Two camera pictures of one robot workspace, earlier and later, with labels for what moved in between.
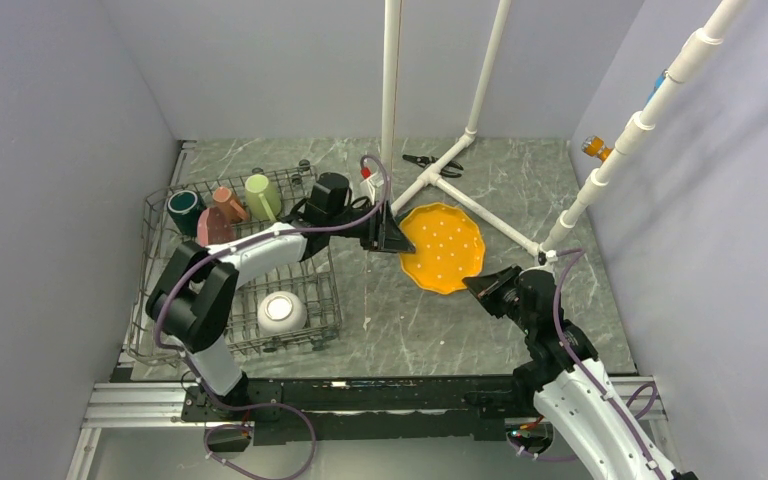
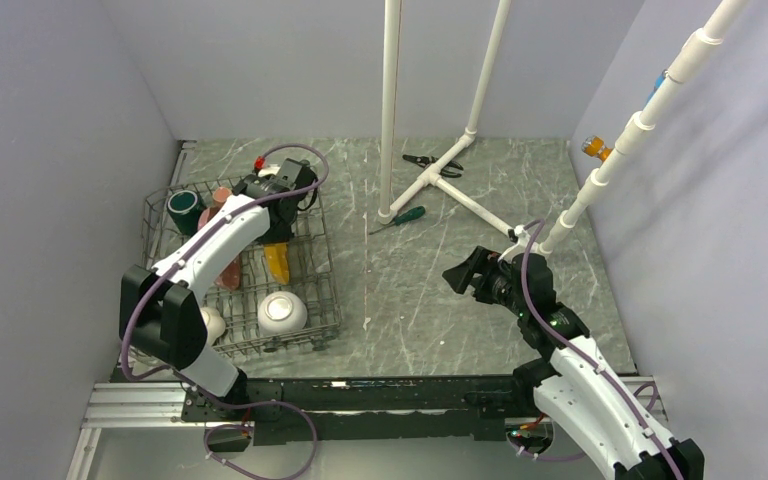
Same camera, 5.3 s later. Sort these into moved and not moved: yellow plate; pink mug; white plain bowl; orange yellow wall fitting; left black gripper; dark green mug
Moved: yellow plate; left black gripper
Not moved: white plain bowl; orange yellow wall fitting; dark green mug; pink mug
